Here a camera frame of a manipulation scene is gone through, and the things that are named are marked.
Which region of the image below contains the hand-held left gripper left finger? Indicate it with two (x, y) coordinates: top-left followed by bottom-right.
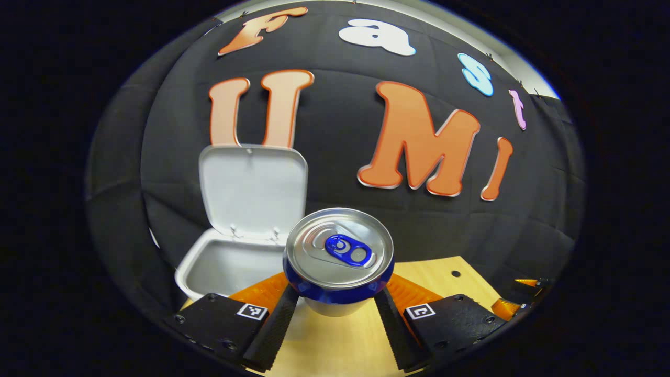
(164, 271), (301, 372)

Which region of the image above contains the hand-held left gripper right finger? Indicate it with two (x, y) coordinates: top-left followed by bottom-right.
(373, 272), (507, 373)

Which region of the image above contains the blue pop can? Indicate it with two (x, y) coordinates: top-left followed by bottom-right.
(283, 208), (395, 318)

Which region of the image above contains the white desktop garbage bin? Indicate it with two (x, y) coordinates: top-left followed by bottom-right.
(174, 144), (309, 303)

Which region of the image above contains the wooden desktop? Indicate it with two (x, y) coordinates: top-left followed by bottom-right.
(181, 256), (503, 377)

